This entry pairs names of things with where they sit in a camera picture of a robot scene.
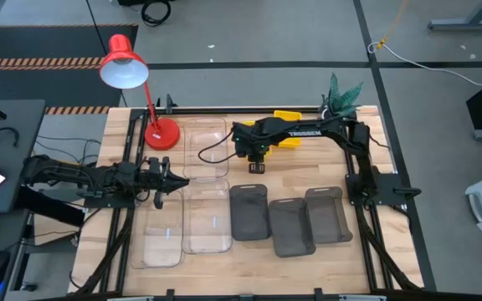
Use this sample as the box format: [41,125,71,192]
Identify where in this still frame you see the dark grey desk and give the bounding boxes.
[0,99,46,217]

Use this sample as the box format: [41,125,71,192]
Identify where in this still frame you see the grey metal desk leg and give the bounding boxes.
[428,0,482,32]

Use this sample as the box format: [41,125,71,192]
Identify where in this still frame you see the green plant in white pot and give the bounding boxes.
[318,73,366,120]

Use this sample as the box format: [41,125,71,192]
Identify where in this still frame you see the red desk lamp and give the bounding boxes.
[99,33,182,151]

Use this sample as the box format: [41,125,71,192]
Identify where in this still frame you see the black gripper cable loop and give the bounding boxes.
[197,131,242,166]

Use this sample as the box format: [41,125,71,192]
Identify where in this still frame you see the black aluminium table frame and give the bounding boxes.
[73,105,424,301]

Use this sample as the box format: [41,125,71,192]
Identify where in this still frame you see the black mat with hazard stripes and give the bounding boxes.
[0,23,140,116]

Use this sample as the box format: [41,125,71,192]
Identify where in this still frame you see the smoky grey plastic basket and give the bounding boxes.
[228,183,272,242]
[305,186,354,245]
[268,197,317,258]

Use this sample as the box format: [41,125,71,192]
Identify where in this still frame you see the coiled black cable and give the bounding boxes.
[140,0,172,28]

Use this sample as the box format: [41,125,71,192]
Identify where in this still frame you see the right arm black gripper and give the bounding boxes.
[231,118,274,175]

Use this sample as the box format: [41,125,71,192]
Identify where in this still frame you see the clear plastic basket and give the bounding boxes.
[130,187,185,269]
[182,116,230,181]
[181,177,233,255]

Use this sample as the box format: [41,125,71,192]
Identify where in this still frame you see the yellow cable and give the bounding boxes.
[376,0,410,49]

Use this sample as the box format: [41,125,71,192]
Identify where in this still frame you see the white cable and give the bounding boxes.
[367,40,482,87]

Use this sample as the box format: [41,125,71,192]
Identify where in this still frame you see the thin black floor cables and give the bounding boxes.
[34,134,102,165]

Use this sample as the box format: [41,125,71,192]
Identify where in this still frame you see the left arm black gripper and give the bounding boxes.
[140,156,191,210]

